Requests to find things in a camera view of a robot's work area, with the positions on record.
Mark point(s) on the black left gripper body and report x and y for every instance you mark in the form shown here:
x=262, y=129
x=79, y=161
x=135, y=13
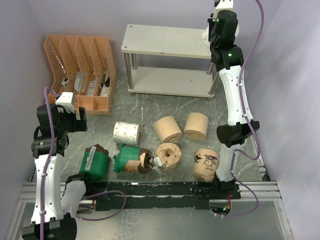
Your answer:
x=69, y=123

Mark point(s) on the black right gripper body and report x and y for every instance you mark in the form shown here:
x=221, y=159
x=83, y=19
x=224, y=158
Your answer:
x=211, y=24

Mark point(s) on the white paper towel roll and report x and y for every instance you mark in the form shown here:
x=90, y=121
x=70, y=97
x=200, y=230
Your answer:
x=206, y=36

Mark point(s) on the white dotted paper roll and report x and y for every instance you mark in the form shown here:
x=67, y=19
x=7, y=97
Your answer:
x=126, y=133

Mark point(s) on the tan paper towel roll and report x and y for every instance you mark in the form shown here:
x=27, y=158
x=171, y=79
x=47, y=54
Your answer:
x=168, y=130

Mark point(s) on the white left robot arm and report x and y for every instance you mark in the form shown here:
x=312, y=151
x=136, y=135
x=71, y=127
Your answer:
x=54, y=214

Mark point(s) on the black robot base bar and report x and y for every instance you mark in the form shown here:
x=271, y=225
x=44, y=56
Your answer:
x=162, y=195

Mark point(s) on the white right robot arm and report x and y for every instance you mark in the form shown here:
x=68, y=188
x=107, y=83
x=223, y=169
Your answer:
x=228, y=60

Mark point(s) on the white two-tier shelf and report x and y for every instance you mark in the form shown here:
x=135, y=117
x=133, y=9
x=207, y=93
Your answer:
x=165, y=41

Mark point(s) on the papers in organizer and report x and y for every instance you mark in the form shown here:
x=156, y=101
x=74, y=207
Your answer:
x=94, y=88

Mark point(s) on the orange plastic file organizer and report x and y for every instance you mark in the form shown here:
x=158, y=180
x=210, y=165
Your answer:
x=68, y=54

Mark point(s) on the green wrapped roll with label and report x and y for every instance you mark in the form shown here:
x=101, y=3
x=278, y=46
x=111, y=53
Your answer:
x=95, y=162

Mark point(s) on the green brown wrapped roll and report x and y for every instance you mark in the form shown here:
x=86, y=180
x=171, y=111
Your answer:
x=133, y=159

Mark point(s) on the brown wrapped paper roll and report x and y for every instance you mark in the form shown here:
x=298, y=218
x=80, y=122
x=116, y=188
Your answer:
x=170, y=155

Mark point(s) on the brown printed wrapped roll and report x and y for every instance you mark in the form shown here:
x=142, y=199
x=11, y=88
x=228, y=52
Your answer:
x=206, y=162

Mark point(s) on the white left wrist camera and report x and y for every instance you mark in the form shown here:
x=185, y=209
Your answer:
x=67, y=101

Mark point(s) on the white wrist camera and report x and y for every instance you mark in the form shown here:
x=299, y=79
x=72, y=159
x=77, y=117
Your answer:
x=67, y=101
x=224, y=5

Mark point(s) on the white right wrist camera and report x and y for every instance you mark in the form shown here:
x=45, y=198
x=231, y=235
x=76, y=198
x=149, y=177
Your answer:
x=224, y=5

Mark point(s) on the aluminium frame rail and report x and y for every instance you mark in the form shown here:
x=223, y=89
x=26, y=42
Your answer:
x=256, y=192

